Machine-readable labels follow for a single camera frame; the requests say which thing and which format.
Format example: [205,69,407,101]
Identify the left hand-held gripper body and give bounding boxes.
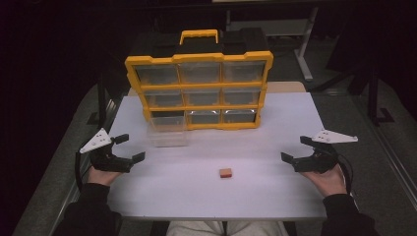
[79,128,136,174]

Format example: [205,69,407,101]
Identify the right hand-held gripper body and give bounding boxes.
[292,129,359,175]

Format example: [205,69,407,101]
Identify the clear plastic drawer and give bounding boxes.
[147,114,189,148]

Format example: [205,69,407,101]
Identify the person's left hand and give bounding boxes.
[87,164,123,188]

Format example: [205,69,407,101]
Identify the person's right hand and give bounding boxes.
[299,162,348,198]

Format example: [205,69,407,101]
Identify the dark metal stand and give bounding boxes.
[86,74,114,128]
[366,63,396,128]

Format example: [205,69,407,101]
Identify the beige wooden board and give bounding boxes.
[267,81,308,93]

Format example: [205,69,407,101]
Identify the person's right leg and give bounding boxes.
[227,220,290,236]

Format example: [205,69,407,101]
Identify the person's leg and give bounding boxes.
[227,220,290,236]
[165,220,224,236]

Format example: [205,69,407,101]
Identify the person's left leg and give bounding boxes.
[165,220,224,236]

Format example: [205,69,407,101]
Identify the yellow and black drawer organizer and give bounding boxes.
[124,29,274,131]

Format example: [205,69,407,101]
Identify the right hand-held gripper black cable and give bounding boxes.
[333,152,356,195]

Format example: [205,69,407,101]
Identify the hand-held gripper black cable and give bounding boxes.
[74,149,93,193]
[333,152,356,195]

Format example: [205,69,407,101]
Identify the left hand-held gripper black cable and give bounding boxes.
[74,149,93,193]

